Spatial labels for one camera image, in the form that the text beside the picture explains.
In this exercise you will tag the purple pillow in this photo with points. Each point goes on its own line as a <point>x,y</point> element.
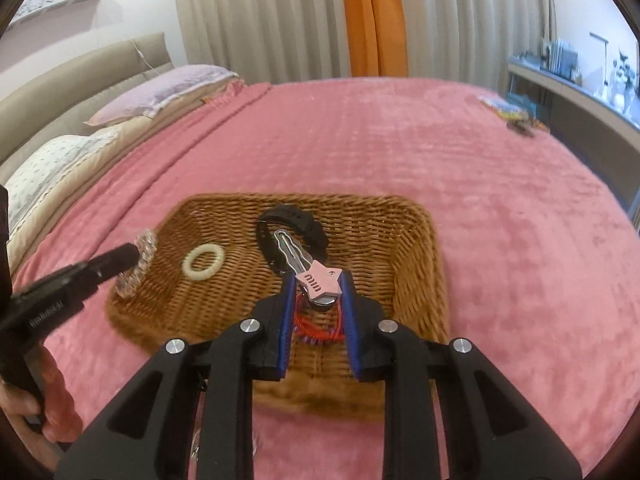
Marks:
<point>149,98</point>

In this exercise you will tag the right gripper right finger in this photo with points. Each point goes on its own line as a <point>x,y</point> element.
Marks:
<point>449,413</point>

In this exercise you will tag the white floral pillow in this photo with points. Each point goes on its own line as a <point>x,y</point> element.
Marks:
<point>46,167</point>

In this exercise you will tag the small items on bed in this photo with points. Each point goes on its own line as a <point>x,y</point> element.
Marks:
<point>517,119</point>

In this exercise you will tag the person left hand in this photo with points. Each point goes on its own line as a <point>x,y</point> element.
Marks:
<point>62,423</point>

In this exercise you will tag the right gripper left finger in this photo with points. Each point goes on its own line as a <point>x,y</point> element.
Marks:
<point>190,393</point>

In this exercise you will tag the beige headboard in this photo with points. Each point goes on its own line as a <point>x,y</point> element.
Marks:
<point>60,101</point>

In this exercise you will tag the white flower vase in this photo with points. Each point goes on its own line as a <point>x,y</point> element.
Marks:
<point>622,84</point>

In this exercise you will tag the beige folded quilt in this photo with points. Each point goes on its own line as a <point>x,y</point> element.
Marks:
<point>125,145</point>

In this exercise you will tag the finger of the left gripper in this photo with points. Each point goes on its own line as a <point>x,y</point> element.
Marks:
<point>81,280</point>

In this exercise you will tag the books on desk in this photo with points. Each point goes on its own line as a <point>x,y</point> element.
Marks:
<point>559,58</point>

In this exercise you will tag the black smartwatch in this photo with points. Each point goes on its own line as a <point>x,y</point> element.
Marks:
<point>299,224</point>

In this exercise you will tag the pink bed blanket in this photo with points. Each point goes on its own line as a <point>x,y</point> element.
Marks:
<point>457,225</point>

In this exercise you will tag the orange curtain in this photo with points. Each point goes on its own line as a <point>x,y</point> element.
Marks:
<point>377,38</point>

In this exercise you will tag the beige curtain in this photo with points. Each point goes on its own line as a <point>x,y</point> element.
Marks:
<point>296,40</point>

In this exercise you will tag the white wall desk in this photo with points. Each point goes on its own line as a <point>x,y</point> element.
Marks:
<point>605,140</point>

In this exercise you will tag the brown wicker basket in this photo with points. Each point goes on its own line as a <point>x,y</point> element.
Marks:
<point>280,279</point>

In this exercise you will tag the pink star keychain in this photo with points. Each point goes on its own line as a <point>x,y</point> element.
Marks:
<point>319,283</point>

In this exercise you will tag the white desk lamp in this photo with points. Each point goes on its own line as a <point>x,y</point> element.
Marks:
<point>607,70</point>

